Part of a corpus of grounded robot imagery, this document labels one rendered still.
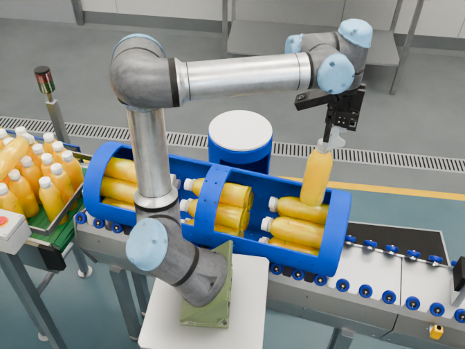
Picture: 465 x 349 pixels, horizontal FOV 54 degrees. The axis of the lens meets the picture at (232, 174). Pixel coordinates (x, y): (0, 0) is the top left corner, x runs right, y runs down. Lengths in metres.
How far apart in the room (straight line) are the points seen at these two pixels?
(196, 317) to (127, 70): 0.65
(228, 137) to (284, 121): 1.86
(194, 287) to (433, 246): 1.99
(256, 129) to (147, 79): 1.15
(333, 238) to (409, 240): 1.51
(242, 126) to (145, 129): 0.99
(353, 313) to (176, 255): 0.77
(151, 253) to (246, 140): 0.97
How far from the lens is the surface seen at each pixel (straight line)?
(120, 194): 1.61
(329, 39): 1.08
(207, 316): 1.22
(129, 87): 0.91
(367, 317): 1.68
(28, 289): 2.01
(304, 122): 3.77
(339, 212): 1.43
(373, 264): 1.72
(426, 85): 4.56
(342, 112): 1.19
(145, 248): 1.08
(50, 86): 2.10
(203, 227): 1.47
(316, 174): 1.32
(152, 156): 1.10
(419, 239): 2.92
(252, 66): 0.91
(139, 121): 1.06
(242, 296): 1.31
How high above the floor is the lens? 2.27
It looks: 44 degrees down
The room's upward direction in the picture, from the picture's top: 1 degrees clockwise
